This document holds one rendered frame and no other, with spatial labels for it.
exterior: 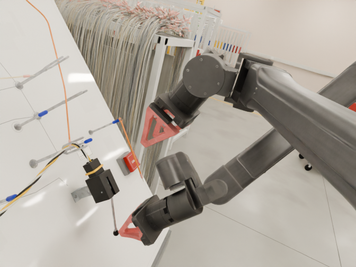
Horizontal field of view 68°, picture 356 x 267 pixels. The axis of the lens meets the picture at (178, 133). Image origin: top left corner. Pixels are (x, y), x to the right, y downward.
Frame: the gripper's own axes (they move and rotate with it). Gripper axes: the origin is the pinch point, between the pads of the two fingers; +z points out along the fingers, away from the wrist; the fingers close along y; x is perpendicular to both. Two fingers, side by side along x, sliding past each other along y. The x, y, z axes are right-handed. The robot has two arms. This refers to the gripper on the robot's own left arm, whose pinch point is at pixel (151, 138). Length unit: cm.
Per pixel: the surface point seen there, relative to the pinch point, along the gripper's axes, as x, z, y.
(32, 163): -13.4, 18.3, 8.0
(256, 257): 103, 85, -143
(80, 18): -64, 12, -54
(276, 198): 114, 72, -244
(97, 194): -0.6, 17.5, 2.1
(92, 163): -5.9, 13.8, 1.1
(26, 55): -34.7, 9.1, -3.0
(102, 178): -2.2, 14.2, 1.4
